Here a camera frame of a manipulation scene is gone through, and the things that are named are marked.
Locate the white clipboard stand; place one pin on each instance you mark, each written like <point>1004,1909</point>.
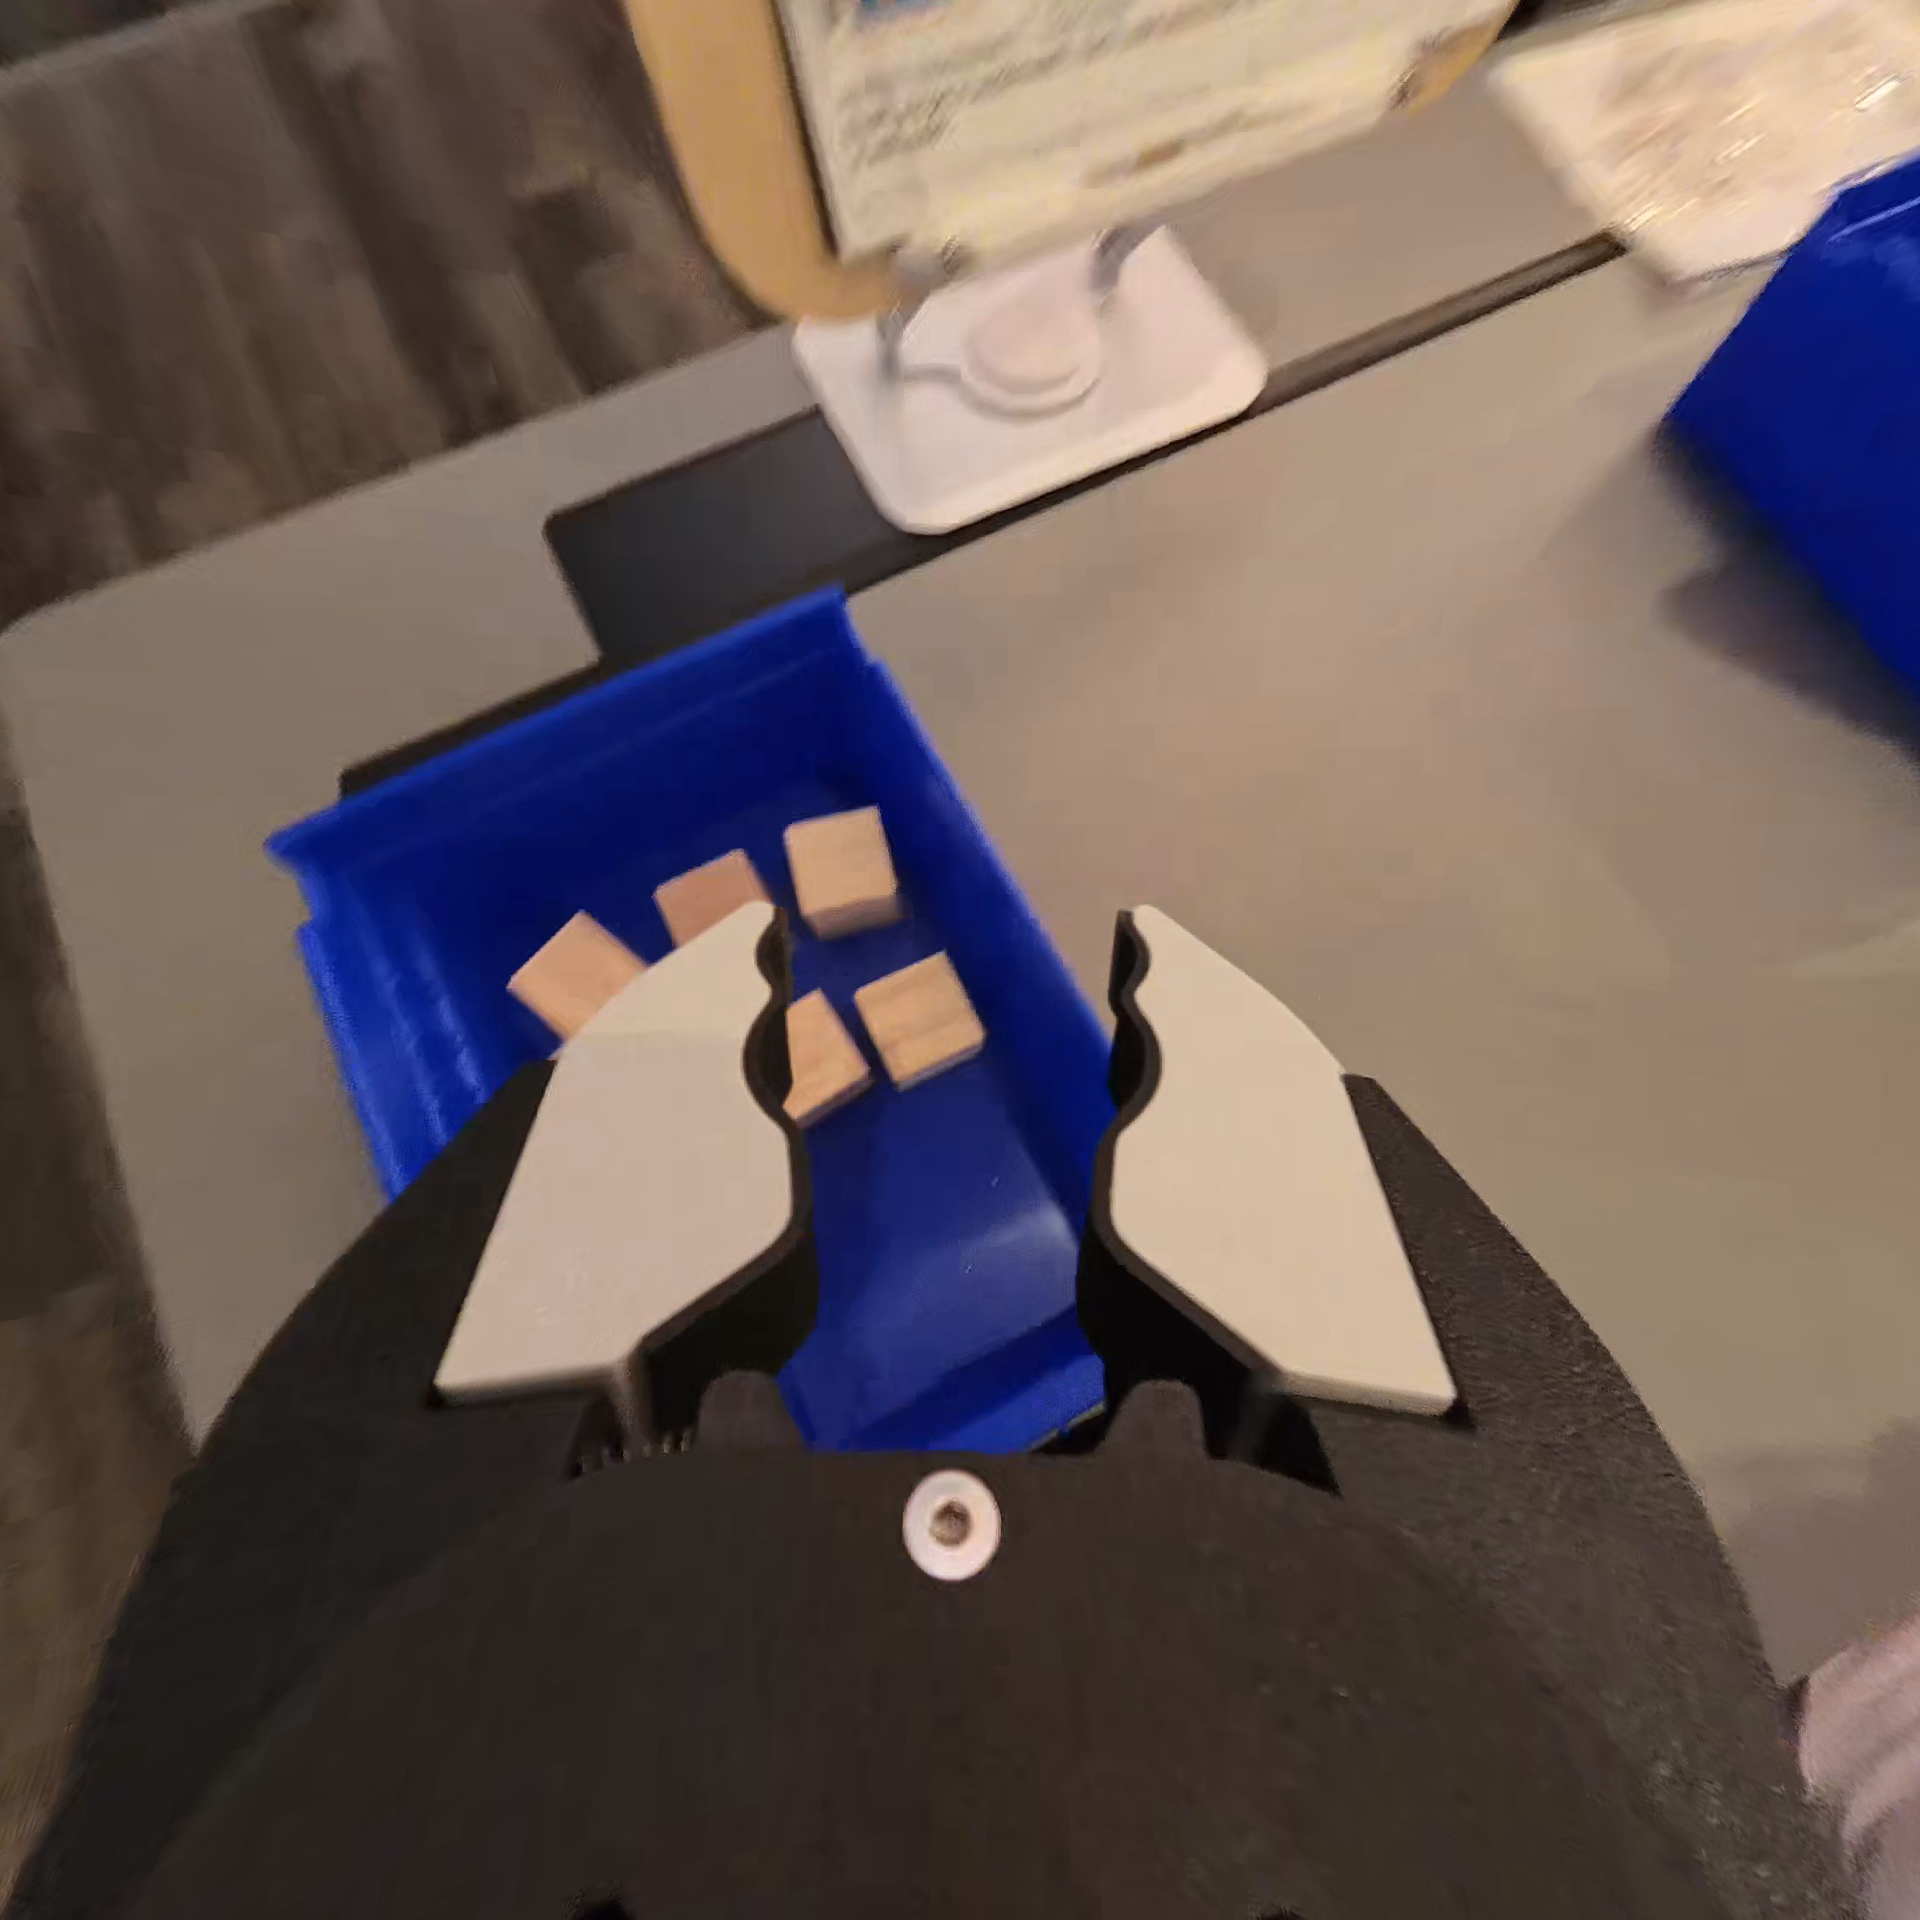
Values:
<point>960,465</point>

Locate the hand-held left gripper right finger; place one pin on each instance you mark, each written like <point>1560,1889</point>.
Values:
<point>1277,1201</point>

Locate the wooden clipboard with printed sheet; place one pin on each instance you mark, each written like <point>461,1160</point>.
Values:
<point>1049,119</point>

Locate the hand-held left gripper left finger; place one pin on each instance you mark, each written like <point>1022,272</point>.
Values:
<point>630,1201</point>

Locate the printed instruction sheet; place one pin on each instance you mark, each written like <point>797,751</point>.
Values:
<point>1695,135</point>

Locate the blue plastic bin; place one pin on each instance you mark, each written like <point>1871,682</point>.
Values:
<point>931,1201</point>
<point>1815,434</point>

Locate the group of wooden cubes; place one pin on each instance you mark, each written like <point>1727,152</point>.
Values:
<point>839,869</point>

